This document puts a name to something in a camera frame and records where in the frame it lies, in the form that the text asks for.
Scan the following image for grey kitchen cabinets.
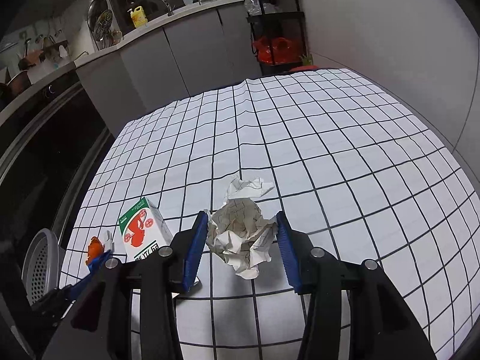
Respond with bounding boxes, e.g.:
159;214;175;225
75;0;262;136

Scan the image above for green white carton box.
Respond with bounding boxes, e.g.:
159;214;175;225
117;196;200;293

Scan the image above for yellow detergent bottle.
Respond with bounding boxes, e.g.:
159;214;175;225
128;6;148;28

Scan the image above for orange plastic scrap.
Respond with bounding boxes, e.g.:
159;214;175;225
85;236;104;266

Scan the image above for white checkered tablecloth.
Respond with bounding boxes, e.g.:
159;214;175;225
59;69;479;359

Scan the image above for printed paper ball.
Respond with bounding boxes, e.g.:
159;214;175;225
206;177;278;281

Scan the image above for red plastic bag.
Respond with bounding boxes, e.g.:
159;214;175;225
252;37;301;66

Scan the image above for chrome sink faucet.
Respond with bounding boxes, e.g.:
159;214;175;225
154;0;176;16

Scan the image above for black built-in oven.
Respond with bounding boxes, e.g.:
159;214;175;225
1;70;114;267

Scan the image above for dish drying rack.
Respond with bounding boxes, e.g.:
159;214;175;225
87;0;123;50

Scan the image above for grey perforated trash basket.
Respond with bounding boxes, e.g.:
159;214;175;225
21;228;65;305

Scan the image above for black storage rack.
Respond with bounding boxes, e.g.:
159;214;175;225
244;0;309;76

